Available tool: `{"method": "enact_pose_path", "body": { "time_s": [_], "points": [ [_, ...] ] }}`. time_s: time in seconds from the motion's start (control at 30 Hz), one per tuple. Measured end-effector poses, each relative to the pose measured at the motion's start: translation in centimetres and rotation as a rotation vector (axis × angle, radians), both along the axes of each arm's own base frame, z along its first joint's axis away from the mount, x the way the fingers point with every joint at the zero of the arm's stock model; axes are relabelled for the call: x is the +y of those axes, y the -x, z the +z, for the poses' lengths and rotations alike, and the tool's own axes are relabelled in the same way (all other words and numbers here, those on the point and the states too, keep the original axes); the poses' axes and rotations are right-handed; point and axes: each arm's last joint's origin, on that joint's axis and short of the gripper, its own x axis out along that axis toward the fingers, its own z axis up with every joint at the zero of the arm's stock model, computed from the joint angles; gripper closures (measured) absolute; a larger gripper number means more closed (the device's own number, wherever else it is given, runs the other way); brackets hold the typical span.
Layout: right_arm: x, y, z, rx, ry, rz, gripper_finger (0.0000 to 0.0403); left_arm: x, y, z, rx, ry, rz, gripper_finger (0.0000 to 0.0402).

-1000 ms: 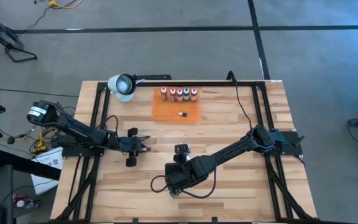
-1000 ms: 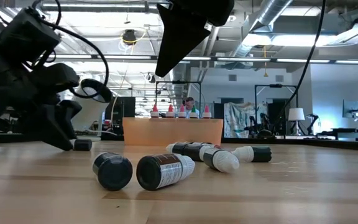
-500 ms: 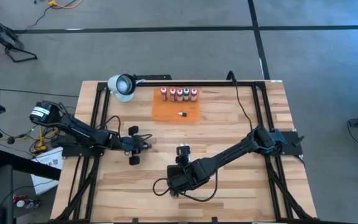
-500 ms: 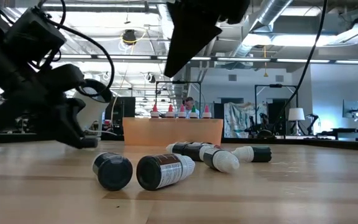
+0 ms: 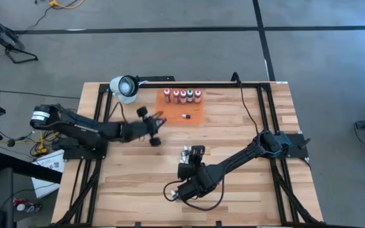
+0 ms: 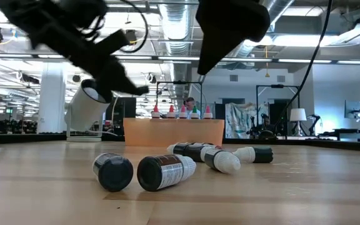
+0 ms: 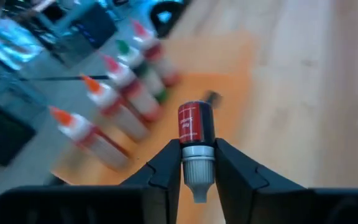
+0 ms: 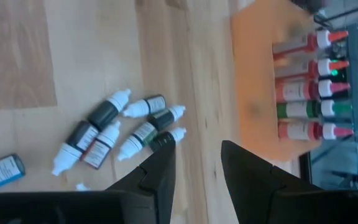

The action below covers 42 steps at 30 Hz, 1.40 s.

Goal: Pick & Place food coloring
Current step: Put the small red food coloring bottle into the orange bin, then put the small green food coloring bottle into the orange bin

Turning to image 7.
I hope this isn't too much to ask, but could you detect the large orange food coloring bottle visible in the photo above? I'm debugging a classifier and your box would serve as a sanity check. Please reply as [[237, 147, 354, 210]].
[[48, 105, 132, 172], [80, 73, 151, 142]]

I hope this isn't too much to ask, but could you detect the small red-label food coloring bottle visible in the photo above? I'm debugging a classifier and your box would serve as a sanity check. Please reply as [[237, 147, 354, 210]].
[[177, 100, 216, 205]]

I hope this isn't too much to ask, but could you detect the orange mat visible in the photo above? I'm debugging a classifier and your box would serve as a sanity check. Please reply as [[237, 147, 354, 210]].
[[50, 30, 256, 224]]

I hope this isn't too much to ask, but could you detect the black device with green light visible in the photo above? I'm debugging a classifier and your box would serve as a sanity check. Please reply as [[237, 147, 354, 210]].
[[0, 105, 37, 166]]

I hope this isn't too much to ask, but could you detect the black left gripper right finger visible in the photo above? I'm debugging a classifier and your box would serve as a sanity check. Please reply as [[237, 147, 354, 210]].
[[213, 138, 312, 224]]

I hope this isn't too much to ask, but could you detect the black power strip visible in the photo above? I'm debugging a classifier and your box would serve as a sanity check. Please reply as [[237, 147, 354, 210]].
[[50, 2, 117, 68]]

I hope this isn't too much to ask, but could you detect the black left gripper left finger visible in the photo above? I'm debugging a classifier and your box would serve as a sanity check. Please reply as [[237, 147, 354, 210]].
[[119, 138, 183, 224]]

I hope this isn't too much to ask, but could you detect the large green food coloring bottle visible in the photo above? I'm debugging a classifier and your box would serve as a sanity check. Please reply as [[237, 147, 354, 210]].
[[116, 39, 170, 104]]

